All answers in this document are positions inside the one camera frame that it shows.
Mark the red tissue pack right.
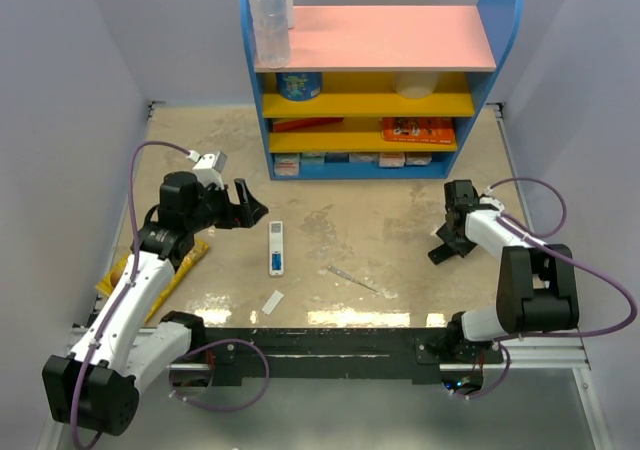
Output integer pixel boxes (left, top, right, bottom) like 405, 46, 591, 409
378, 152, 406, 168

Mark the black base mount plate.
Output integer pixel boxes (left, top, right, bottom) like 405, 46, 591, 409
179, 328, 503, 386

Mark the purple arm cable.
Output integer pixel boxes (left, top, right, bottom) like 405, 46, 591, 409
487, 176, 640, 344
68, 141, 194, 450

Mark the blue shelf unit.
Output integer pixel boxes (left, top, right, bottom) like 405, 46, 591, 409
239, 0, 523, 180

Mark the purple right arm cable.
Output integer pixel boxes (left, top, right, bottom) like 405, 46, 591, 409
487, 176, 640, 344

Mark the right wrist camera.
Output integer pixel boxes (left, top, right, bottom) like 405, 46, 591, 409
480, 195, 505, 212

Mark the black remote control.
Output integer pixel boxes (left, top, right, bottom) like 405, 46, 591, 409
428, 243, 457, 265

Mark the blue tissue pack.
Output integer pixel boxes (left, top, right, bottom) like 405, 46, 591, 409
325, 152, 349, 163

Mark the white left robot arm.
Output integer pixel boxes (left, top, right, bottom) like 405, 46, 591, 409
42, 171, 269, 437

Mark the red white tissue pack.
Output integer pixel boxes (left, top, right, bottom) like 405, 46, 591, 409
273, 153, 300, 177

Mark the orange box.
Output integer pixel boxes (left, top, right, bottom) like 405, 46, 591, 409
381, 117, 455, 145

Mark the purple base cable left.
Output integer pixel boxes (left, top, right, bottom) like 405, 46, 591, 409
168, 338, 273, 413

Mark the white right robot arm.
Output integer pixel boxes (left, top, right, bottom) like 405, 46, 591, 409
428, 180, 579, 363

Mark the red flat book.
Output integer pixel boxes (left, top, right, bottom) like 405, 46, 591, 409
272, 117, 344, 133

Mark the white remote control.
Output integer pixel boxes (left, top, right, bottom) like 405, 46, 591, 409
269, 221, 284, 277

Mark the yellow chips bag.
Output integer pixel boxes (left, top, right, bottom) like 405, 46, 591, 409
95, 238, 210, 323

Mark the blue cartoon can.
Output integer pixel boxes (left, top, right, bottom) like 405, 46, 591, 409
276, 72, 323, 102

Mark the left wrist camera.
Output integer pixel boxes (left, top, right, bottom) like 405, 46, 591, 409
192, 151, 227, 189

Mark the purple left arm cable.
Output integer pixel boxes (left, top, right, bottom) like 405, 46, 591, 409
68, 141, 194, 450

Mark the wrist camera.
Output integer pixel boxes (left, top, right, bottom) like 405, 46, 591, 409
192, 151, 227, 189
480, 195, 505, 212

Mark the white battery cover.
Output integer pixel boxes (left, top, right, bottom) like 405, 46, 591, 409
262, 290, 284, 315

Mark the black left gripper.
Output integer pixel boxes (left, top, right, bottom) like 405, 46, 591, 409
186, 178, 267, 233

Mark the blue battery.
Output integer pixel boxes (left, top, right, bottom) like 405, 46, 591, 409
272, 253, 282, 271

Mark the white tissue pack right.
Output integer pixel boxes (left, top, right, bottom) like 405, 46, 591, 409
405, 152, 432, 166

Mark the clear plastic bottle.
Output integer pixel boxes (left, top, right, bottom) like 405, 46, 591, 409
249, 0, 291, 69

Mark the green tissue pack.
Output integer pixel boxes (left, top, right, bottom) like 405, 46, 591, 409
300, 152, 325, 166

